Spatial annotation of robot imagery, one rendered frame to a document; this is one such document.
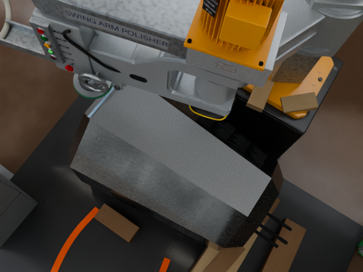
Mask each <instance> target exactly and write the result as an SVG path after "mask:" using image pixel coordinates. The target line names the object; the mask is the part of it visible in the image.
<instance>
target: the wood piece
mask: <svg viewBox="0 0 363 272"><path fill-rule="evenodd" d="M273 85H274V81H271V80H269V79H268V80H267V81H266V83H265V85H264V87H263V88H261V87H257V86H254V88H253V90H252V93H251V95H250V97H249V99H248V102H247V104H246V106H247V107H249V108H251V109H254V110H256V111H258V112H262V111H263V109H264V107H265V104H266V102H267V100H268V97H269V95H270V92H271V90H272V87H273Z"/></svg>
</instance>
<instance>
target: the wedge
mask: <svg viewBox="0 0 363 272"><path fill-rule="evenodd" d="M280 101H281V105H282V108H283V113H290V112H301V111H313V110H316V109H317V108H318V102H317V98H316V96H315V92H310V93H304V94H297V95H293V96H287V97H281V98H280Z"/></svg>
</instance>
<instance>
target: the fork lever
mask: <svg viewBox="0 0 363 272"><path fill-rule="evenodd" d="M5 22H6V23H8V24H10V25H11V27H10V29H9V32H8V34H7V35H6V37H5V38H4V39H3V38H0V44H1V45H4V46H7V47H10V48H13V49H16V50H19V51H22V52H25V53H28V54H30V55H33V56H36V57H39V58H43V59H46V60H49V59H48V58H47V56H46V55H45V52H44V50H43V48H42V46H41V44H40V42H39V40H38V38H37V36H36V35H35V33H34V31H33V29H32V28H31V27H29V26H26V25H23V24H19V23H16V22H13V21H11V20H8V19H6V20H5ZM49 61H51V62H54V63H55V61H53V60H49ZM99 78H101V79H104V80H107V81H110V82H112V80H111V79H108V78H105V77H102V76H99ZM114 89H116V90H120V87H119V86H117V85H116V86H114Z"/></svg>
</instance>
